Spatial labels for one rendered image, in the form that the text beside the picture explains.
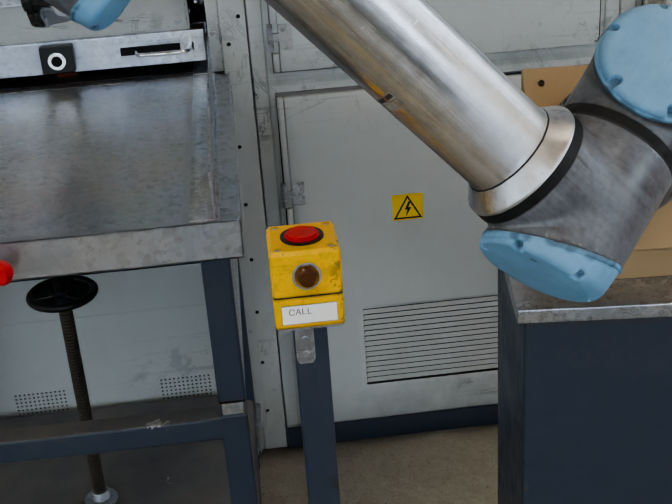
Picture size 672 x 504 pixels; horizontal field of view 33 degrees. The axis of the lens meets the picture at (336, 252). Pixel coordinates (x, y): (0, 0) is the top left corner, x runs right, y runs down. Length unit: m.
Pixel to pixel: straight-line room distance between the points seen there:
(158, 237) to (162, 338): 0.86
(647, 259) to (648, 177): 0.26
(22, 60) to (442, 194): 0.83
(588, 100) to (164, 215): 0.58
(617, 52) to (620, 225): 0.19
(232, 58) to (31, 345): 0.72
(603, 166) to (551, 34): 0.96
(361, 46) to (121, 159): 0.69
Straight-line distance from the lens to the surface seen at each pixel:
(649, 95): 1.25
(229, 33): 2.09
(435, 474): 2.37
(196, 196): 1.54
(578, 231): 1.20
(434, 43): 1.13
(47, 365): 2.37
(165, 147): 1.75
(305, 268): 1.24
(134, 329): 2.32
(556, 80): 1.55
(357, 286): 2.27
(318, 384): 1.35
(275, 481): 2.38
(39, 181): 1.69
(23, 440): 1.68
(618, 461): 1.57
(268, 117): 2.14
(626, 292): 1.46
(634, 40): 1.28
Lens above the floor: 1.43
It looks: 26 degrees down
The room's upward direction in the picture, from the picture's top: 4 degrees counter-clockwise
